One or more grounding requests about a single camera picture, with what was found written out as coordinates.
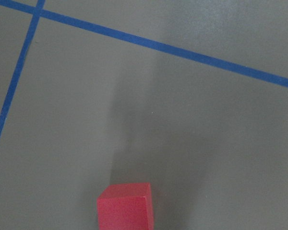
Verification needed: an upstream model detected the red block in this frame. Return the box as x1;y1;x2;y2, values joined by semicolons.
97;183;154;230

